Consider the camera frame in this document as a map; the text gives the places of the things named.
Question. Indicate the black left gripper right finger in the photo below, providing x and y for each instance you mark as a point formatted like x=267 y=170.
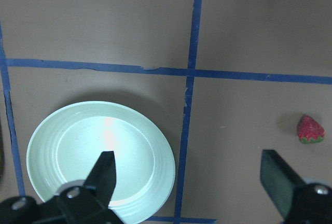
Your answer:
x=279 y=181

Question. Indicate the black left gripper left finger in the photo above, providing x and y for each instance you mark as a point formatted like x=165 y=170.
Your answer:
x=101 y=180

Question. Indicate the light green plate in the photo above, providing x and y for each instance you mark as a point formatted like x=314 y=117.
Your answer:
x=66 y=145

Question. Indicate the red strawberry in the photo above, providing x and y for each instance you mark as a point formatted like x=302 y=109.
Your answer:
x=309 y=131

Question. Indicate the brown wicker basket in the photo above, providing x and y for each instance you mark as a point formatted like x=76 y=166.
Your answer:
x=2 y=155

